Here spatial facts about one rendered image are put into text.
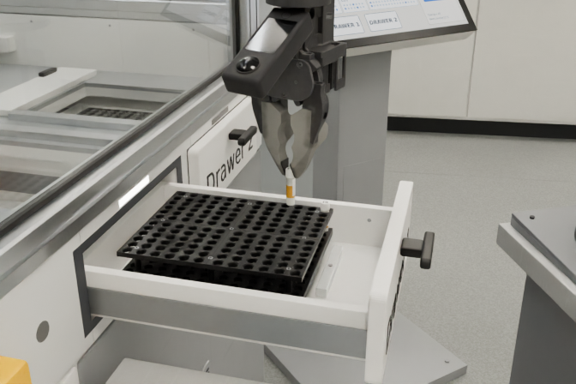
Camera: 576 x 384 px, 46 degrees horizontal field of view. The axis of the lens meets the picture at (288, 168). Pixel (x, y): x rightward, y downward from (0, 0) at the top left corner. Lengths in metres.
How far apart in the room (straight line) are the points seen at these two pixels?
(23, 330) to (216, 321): 0.20
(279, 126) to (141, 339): 0.37
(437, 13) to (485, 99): 2.12
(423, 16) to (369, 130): 0.32
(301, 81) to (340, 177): 1.05
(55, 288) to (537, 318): 0.80
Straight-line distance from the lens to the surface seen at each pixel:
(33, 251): 0.71
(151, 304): 0.78
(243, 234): 0.83
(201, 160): 1.03
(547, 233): 1.16
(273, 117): 0.77
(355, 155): 1.77
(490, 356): 2.17
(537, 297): 1.22
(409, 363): 2.03
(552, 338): 1.20
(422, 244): 0.80
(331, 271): 0.85
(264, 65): 0.67
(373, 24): 1.59
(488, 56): 3.76
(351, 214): 0.92
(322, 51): 0.74
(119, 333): 0.90
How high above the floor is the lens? 1.29
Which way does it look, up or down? 23 degrees down
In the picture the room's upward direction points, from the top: straight up
